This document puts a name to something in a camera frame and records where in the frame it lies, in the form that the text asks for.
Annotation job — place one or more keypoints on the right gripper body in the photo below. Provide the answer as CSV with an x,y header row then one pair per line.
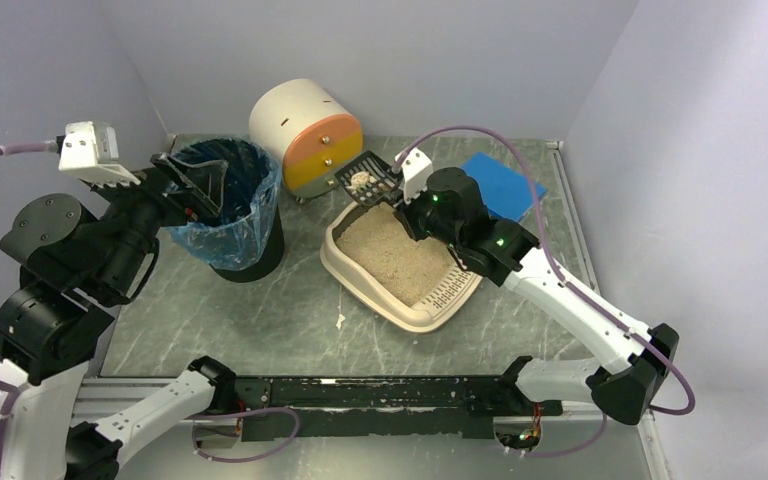
x,y
404,210

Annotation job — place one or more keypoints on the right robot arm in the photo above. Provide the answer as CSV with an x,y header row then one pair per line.
x,y
629,359

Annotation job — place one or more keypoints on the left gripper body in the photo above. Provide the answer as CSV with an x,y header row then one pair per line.
x,y
164,188

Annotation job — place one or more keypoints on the cylindrical mini drawer cabinet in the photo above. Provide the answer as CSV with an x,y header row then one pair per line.
x,y
308,132

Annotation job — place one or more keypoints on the black litter scoop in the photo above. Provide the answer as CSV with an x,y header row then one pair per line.
x,y
384,186

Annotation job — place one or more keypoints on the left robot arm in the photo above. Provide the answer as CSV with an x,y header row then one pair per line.
x,y
74,268

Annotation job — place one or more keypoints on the blue flat pad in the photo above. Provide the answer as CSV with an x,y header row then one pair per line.
x,y
504,191

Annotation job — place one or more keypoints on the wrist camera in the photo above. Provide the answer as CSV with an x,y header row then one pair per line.
x,y
416,168
90,153

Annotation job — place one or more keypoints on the black bin with blue bag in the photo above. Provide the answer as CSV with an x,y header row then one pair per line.
x,y
246,242

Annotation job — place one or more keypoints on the sand litter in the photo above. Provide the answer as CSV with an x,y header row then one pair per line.
x,y
407,269

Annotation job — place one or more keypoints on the litter clump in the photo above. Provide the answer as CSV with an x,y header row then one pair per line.
x,y
359,180

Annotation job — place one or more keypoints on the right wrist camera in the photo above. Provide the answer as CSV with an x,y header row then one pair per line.
x,y
416,168

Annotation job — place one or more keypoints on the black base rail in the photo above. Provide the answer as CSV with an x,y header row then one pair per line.
x,y
378,405

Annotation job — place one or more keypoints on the beige litter box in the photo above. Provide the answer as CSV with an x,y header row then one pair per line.
x,y
430,313

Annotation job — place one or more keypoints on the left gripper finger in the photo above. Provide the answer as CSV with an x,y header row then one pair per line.
x,y
166,174
204,187

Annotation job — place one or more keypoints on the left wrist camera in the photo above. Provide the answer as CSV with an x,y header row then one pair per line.
x,y
90,153

